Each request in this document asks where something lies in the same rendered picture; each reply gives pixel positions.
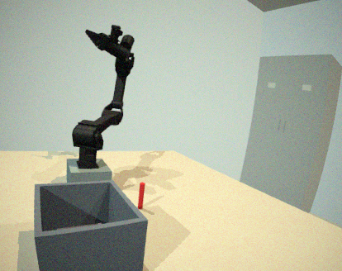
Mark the dark red peg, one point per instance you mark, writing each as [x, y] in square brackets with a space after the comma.
[141, 195]

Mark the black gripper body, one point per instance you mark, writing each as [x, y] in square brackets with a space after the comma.
[109, 45]

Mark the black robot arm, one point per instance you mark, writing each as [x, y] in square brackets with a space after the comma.
[87, 134]

